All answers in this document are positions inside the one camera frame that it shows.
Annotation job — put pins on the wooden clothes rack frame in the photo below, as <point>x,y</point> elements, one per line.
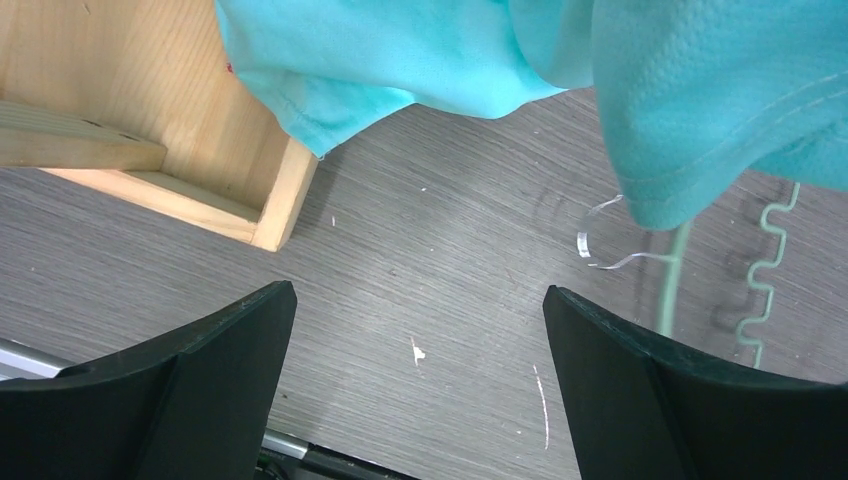
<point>138,100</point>

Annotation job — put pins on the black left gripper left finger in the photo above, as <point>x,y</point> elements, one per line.
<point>192,403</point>

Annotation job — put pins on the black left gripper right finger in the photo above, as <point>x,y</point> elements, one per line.
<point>642,406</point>

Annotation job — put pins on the green notched hanger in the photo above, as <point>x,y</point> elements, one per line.
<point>673,260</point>

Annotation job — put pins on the teal cloth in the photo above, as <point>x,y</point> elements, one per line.
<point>690,93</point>

